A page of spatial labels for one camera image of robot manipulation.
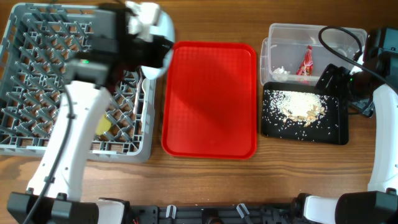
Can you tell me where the light blue plate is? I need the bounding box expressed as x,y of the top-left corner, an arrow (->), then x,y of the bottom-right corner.
141,11 -> 175,80

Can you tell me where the white plastic fork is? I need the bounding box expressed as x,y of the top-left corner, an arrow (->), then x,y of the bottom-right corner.
133,75 -> 143,115

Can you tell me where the food scraps and rice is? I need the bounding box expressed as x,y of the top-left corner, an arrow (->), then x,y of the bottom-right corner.
262,90 -> 338,141

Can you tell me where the grey dishwasher rack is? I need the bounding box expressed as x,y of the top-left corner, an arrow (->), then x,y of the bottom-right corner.
1,3 -> 156,162

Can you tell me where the red plastic tray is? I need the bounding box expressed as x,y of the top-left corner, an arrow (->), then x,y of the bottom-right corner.
161,41 -> 257,159

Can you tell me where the clear plastic bin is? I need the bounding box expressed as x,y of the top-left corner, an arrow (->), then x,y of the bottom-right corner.
259,23 -> 368,86

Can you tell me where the yellow cup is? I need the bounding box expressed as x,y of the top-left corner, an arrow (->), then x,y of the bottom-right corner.
95,114 -> 113,136

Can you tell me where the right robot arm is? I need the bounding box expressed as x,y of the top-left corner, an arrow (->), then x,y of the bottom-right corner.
291,27 -> 397,223

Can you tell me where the white plastic spoon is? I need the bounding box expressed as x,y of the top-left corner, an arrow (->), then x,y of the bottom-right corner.
141,78 -> 150,124

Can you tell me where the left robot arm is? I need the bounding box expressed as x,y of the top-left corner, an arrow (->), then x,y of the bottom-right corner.
7,1 -> 175,223

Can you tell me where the crumpled white tissue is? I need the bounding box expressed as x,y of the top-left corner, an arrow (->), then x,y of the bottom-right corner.
272,66 -> 290,82

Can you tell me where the red snack wrapper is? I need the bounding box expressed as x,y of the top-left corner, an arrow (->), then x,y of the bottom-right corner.
296,45 -> 313,76

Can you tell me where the black tray bin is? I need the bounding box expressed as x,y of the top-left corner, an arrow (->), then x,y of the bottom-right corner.
261,82 -> 349,145

